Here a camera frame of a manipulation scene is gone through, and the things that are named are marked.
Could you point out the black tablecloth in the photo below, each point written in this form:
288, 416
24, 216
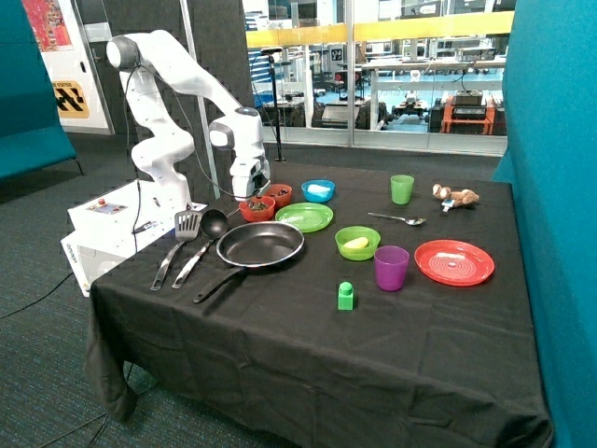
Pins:
425, 366

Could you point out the red bowl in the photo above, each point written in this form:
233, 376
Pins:
280, 201
260, 215

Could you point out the teal partition panel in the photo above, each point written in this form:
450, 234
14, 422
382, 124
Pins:
550, 98

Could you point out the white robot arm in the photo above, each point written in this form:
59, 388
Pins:
144, 61

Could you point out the black ladle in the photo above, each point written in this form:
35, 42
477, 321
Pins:
214, 224

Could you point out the green toy block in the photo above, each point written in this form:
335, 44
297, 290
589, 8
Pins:
345, 296

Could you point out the black tripod stand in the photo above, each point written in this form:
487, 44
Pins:
269, 53

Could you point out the teal sofa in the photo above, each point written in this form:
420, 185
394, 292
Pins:
32, 136

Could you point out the brown plush toy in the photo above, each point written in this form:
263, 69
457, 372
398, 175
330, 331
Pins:
453, 199

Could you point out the blue bowl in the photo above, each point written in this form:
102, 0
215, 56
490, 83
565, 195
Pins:
318, 198

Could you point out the metal spoon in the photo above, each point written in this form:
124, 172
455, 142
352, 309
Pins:
412, 221

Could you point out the green plate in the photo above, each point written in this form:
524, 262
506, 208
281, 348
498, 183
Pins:
307, 217

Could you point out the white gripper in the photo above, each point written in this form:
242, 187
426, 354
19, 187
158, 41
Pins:
250, 177

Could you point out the green cup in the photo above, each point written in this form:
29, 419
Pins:
401, 188

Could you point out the red plate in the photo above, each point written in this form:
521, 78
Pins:
454, 263

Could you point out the yellow black sign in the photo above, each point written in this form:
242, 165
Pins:
70, 99

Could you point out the front red bowl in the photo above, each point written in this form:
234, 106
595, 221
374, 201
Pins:
260, 215

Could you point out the yellow toy food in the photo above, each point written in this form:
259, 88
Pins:
356, 243

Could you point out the green bowl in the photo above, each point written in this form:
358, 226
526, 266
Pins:
349, 233

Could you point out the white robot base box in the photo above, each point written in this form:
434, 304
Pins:
113, 227

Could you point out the rear red bowl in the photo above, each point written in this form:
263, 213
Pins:
280, 201

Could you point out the white toy food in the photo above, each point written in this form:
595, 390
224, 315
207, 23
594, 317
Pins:
317, 189

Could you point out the black slotted spatula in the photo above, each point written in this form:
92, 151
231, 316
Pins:
186, 229

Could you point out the purple cup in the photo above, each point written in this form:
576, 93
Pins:
390, 266

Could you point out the red wall poster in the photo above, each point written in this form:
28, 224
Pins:
48, 25

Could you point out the black frying pan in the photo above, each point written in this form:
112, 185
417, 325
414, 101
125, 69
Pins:
252, 247

